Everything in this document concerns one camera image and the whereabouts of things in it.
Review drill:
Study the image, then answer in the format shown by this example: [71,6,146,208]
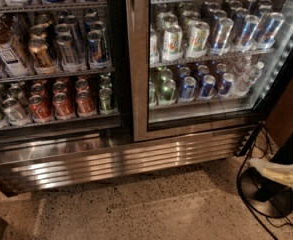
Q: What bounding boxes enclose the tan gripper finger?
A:
[249,158,293,187]

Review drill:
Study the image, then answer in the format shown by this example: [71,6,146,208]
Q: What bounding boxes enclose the right glass fridge door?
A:
[127,0,293,141]

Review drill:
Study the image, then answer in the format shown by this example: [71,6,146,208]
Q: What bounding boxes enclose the green soda can left door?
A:
[99,88,116,114]

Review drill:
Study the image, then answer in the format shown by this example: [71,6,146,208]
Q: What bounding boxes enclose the stainless fridge bottom grille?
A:
[0,125,253,196]

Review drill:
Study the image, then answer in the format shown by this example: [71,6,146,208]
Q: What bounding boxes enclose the green can lower right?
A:
[159,79,176,105]

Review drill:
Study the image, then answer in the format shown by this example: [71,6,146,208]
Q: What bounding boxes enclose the white green soda can right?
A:
[186,22,210,58]

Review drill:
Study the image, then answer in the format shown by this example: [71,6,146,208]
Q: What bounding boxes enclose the white green soda can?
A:
[162,24,183,61]
[186,22,210,58]

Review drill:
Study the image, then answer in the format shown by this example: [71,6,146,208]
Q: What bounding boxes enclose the orange soda can right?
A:
[76,90,96,117]

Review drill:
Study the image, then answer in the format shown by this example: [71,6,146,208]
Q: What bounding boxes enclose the orange soda can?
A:
[29,95,53,122]
[53,93,75,119]
[76,90,96,117]

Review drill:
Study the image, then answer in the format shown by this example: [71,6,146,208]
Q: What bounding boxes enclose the orange soda can middle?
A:
[53,93,75,119]

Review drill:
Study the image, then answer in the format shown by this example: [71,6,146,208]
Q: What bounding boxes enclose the silver tall can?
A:
[56,33,87,73]

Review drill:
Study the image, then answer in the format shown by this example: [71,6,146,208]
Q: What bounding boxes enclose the orange soda can left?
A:
[29,95,53,122]

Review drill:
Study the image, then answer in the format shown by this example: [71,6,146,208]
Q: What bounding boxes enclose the gold drink can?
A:
[28,38,57,74]

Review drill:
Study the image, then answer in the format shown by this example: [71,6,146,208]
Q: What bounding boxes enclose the silver can lower left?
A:
[3,98,30,126]

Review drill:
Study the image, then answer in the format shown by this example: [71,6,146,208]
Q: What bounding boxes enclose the brown tea bottle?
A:
[0,23,30,77]

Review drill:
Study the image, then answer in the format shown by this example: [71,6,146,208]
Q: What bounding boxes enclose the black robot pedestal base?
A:
[238,133,293,218]

